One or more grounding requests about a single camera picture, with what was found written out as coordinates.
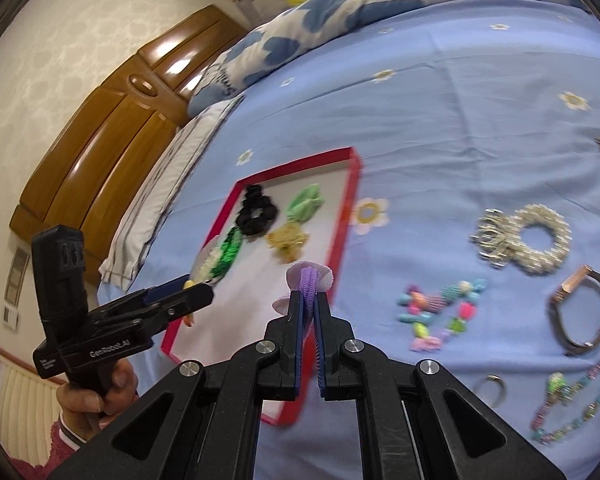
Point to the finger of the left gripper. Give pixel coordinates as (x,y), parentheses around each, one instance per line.
(175,304)
(153,294)

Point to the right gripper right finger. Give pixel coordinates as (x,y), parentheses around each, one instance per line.
(417,421)

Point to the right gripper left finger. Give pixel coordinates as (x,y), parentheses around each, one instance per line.
(199,422)

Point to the black scrunchie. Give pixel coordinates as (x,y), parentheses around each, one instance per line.
(258,212)

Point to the yellow hair claw clip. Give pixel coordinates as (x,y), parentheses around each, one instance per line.
(287,241)

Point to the mesh band wristwatch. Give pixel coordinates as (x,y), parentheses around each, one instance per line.
(573,310)

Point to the clear hair comb with beads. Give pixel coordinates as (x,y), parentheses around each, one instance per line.
(203,266)

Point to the red jewelry tray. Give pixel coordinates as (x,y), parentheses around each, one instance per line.
(243,300)

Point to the person's left hand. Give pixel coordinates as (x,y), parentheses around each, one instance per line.
(84,412)

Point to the wooden headboard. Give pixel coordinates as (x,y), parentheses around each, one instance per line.
(90,174)

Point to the blue floral bed sheet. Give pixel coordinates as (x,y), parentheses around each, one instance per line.
(453,109)

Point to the wall switch panel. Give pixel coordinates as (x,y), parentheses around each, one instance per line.
(13,288)

